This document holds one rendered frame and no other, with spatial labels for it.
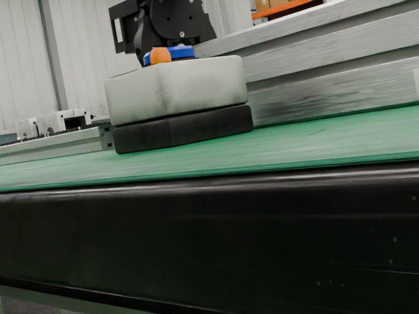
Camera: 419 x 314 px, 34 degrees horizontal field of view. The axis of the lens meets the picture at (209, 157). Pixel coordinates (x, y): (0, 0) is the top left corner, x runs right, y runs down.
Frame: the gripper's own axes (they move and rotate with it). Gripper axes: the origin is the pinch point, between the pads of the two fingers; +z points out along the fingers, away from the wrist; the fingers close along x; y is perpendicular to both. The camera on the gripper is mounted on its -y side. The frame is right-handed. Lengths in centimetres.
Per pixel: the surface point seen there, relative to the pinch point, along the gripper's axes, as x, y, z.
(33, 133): -28, 101, -4
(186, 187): 33, -43, 3
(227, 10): -555, 609, -137
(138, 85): 17.6, -17.4, -2.8
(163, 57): 16.9, -20.0, -4.3
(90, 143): 2.5, 18.2, 0.9
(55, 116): -29, 89, -7
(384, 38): 5.6, -30.4, -3.0
